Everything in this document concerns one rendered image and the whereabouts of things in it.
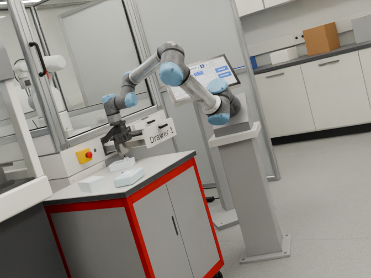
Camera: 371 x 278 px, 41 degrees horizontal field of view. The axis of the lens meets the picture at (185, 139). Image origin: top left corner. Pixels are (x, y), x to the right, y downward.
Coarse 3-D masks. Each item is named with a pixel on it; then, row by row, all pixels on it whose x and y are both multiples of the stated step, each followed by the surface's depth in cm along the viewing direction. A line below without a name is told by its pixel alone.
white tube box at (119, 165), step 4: (120, 160) 278; (128, 160) 273; (132, 160) 273; (112, 164) 273; (116, 164) 270; (120, 164) 270; (124, 164) 269; (128, 164) 269; (132, 164) 272; (112, 168) 272; (116, 168) 271; (120, 168) 270; (124, 168) 270
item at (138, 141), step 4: (136, 136) 283; (140, 136) 281; (112, 140) 305; (132, 140) 285; (136, 140) 283; (140, 140) 281; (144, 140) 280; (104, 144) 297; (108, 144) 295; (112, 144) 294; (128, 144) 287; (132, 144) 285; (136, 144) 284; (140, 144) 282; (144, 144) 281; (108, 148) 296; (112, 148) 294
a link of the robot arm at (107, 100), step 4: (104, 96) 268; (108, 96) 267; (112, 96) 268; (104, 100) 268; (108, 100) 267; (112, 100) 267; (104, 104) 268; (108, 104) 267; (112, 104) 266; (104, 108) 270; (108, 108) 268; (112, 108) 268; (108, 112) 269; (112, 112) 268; (116, 112) 269
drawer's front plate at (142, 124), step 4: (152, 116) 337; (156, 116) 340; (144, 120) 329; (148, 120) 332; (156, 120) 339; (160, 120) 343; (136, 124) 321; (140, 124) 325; (144, 124) 328; (148, 124) 331; (152, 124) 335; (136, 128) 321; (140, 128) 324; (144, 128) 327
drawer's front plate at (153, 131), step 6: (168, 120) 296; (150, 126) 282; (156, 126) 286; (168, 126) 295; (144, 132) 276; (150, 132) 280; (156, 132) 285; (162, 132) 290; (168, 132) 294; (174, 132) 300; (144, 138) 277; (156, 138) 284; (162, 138) 289; (150, 144) 279; (156, 144) 283
